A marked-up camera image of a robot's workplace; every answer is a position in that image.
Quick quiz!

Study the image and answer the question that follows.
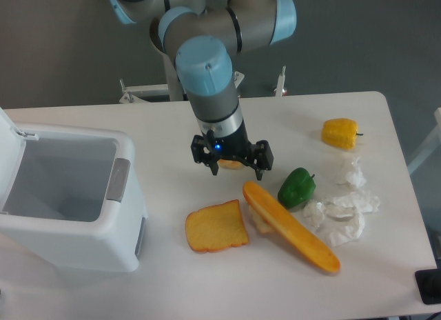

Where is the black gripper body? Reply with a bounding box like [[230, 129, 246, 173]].
[[205, 120, 249, 160]]

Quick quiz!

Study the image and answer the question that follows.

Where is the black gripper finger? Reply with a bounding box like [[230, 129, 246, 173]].
[[220, 140, 274, 181], [190, 135, 221, 176]]

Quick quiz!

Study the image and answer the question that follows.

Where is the long orange baguette bread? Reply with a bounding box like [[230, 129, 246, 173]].
[[243, 181, 340, 273]]

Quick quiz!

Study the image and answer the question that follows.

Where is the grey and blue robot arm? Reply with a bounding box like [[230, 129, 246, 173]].
[[109, 0, 297, 178]]

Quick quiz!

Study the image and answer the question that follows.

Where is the small pale bread piece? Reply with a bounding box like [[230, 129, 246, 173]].
[[248, 205, 275, 234]]

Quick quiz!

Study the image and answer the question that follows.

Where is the square toast bread slice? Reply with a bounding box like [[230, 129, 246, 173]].
[[185, 199, 249, 253]]

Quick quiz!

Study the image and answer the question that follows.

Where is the round orange bun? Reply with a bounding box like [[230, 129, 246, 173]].
[[218, 159, 244, 170]]

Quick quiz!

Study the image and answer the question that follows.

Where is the green bell pepper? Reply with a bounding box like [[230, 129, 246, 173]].
[[278, 168, 316, 209]]

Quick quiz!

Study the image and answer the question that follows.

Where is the table clamp with red knob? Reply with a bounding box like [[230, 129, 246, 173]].
[[274, 66, 287, 97]]

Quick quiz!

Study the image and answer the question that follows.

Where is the small crumpled white tissue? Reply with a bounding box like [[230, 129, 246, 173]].
[[303, 199, 326, 228]]

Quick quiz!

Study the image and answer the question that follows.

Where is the yellow bell pepper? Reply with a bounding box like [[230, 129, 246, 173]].
[[321, 118, 363, 150]]

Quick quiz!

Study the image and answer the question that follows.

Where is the upper crumpled white tissue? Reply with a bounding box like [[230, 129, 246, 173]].
[[335, 157, 367, 190]]

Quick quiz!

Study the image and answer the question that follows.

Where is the large crumpled white tissue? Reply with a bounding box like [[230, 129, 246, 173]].
[[323, 190, 380, 247]]

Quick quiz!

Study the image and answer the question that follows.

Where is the white trash bin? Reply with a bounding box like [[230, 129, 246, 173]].
[[1, 113, 147, 272]]

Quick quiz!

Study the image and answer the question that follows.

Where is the black device at edge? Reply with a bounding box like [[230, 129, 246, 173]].
[[415, 268, 441, 305]]

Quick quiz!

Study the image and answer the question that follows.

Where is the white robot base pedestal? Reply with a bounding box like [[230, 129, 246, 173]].
[[149, 17, 187, 101]]

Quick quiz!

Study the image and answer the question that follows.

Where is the white metal frame right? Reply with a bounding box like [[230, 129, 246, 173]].
[[407, 108, 440, 175]]

